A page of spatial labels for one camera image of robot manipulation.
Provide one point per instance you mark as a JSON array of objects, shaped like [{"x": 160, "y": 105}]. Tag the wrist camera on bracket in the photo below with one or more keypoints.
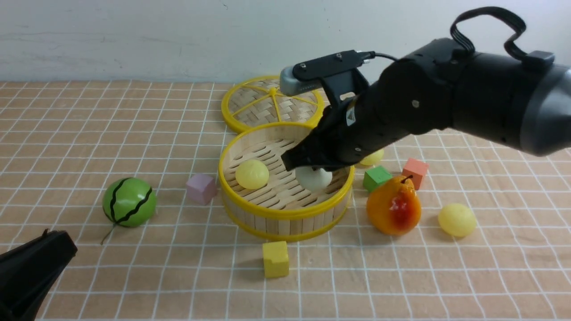
[{"x": 337, "y": 74}]

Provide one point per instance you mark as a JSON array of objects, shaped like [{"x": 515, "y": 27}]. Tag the yellow cube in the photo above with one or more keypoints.
[{"x": 275, "y": 259}]

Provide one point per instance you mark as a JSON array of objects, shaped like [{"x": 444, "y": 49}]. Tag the green toy watermelon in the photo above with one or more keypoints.
[{"x": 129, "y": 202}]

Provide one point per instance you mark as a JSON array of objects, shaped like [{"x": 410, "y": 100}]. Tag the lilac cube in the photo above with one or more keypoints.
[{"x": 201, "y": 188}]

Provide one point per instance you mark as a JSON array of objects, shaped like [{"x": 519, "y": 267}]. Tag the orange toy pear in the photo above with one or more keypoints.
[{"x": 394, "y": 208}]

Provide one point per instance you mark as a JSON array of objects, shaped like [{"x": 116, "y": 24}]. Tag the green cube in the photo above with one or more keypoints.
[{"x": 375, "y": 177}]

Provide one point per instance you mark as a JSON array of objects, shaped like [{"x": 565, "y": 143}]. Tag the salmon pink cube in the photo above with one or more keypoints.
[{"x": 417, "y": 169}]

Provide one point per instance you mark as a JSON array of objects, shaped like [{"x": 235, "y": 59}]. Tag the bamboo steamer lid yellow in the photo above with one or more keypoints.
[{"x": 259, "y": 101}]

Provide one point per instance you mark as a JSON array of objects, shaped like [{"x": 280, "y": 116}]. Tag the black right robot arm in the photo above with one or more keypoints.
[{"x": 521, "y": 100}]

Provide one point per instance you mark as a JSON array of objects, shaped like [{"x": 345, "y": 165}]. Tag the checked beige tablecloth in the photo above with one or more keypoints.
[{"x": 64, "y": 143}]

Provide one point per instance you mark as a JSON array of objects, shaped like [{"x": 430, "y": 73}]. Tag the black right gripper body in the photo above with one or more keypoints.
[{"x": 414, "y": 95}]

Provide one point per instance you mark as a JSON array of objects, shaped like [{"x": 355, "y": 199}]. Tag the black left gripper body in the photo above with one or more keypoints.
[{"x": 28, "y": 272}]

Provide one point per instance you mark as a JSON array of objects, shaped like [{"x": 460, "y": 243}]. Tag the yellow bun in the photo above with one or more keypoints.
[
  {"x": 457, "y": 220},
  {"x": 252, "y": 174},
  {"x": 372, "y": 159}
]

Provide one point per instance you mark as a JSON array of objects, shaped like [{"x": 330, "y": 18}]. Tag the bamboo steamer tray yellow rim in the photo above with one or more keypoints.
[{"x": 282, "y": 210}]

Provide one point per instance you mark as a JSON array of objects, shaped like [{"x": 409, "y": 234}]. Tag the white bun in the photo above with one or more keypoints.
[{"x": 313, "y": 180}]

